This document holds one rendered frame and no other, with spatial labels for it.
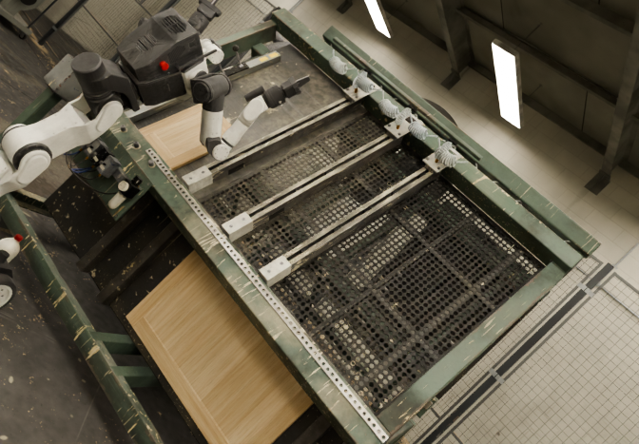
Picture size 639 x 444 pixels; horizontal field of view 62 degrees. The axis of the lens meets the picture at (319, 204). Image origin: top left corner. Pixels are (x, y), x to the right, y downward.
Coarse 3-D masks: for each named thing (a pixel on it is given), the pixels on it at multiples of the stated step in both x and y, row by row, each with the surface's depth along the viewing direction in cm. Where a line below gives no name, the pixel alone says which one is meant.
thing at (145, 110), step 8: (280, 56) 311; (248, 64) 302; (256, 64) 303; (264, 64) 306; (240, 72) 298; (248, 72) 302; (232, 80) 298; (160, 104) 276; (168, 104) 279; (176, 104) 282; (128, 112) 269; (136, 112) 270; (144, 112) 271; (152, 112) 275; (136, 120) 272
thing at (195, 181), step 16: (352, 96) 285; (320, 112) 281; (336, 112) 283; (288, 128) 271; (304, 128) 274; (256, 144) 262; (272, 144) 264; (288, 144) 273; (224, 160) 254; (240, 160) 255; (256, 160) 264; (192, 176) 245; (208, 176) 247; (224, 176) 256; (192, 192) 247
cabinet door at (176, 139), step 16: (192, 112) 277; (144, 128) 267; (160, 128) 268; (176, 128) 270; (192, 128) 271; (224, 128) 273; (160, 144) 262; (176, 144) 264; (192, 144) 265; (176, 160) 257; (192, 160) 259
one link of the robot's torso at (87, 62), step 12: (72, 60) 201; (84, 60) 201; (96, 60) 201; (108, 60) 214; (84, 72) 198; (96, 72) 200; (108, 72) 205; (120, 72) 211; (84, 84) 203; (96, 84) 204; (108, 84) 206; (120, 84) 210; (96, 96) 208; (132, 96) 218; (132, 108) 223
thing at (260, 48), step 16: (256, 48) 323; (352, 128) 291; (352, 144) 288; (400, 176) 274; (272, 224) 255; (368, 240) 250; (336, 256) 243; (480, 256) 250; (320, 272) 236; (336, 272) 236; (512, 272) 244; (336, 288) 232; (464, 320) 232; (384, 336) 220; (400, 336) 221; (416, 352) 216; (400, 368) 219
